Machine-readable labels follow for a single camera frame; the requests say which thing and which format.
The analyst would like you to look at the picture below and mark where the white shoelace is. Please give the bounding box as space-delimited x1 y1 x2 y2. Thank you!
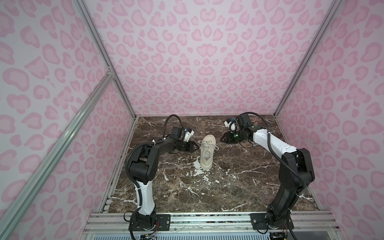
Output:
198 138 219 151

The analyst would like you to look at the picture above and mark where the cream white sneaker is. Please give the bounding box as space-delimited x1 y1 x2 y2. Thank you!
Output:
200 135 216 170

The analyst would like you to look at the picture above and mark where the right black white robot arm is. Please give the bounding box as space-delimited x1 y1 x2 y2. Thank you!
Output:
221 126 315 228

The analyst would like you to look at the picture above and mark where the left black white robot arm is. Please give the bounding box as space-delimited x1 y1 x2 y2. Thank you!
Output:
125 136 199 230

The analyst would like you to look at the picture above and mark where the left diagonal aluminium strut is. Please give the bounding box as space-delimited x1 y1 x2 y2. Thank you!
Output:
1 74 114 240

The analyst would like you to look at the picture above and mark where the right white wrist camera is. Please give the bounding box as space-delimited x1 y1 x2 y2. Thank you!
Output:
225 118 238 132

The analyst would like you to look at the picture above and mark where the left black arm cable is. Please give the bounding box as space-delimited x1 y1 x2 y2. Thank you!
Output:
162 113 184 139

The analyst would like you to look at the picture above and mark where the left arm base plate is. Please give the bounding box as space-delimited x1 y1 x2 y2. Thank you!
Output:
129 213 171 232

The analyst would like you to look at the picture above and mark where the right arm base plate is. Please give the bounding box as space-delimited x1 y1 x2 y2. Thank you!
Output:
250 212 295 230

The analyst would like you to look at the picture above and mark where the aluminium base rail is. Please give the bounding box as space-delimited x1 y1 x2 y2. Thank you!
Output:
81 211 344 240

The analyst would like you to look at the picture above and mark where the right rear aluminium post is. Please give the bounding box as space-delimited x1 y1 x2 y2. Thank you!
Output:
274 0 345 118

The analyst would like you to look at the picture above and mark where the aluminium post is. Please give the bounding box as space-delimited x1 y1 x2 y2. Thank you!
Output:
74 0 137 119
274 0 345 118

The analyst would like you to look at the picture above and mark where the left rear aluminium post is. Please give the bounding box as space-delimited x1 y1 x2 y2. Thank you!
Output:
74 0 137 119

